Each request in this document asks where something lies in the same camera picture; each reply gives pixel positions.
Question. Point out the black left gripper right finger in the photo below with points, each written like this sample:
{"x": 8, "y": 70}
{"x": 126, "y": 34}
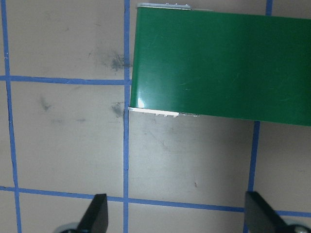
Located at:
{"x": 260, "y": 217}

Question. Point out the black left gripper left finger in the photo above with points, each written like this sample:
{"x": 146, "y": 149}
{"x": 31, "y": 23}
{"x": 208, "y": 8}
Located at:
{"x": 95, "y": 219}

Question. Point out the green conveyor belt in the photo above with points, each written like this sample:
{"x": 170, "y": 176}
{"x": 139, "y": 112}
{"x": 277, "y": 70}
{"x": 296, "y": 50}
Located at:
{"x": 220, "y": 64}

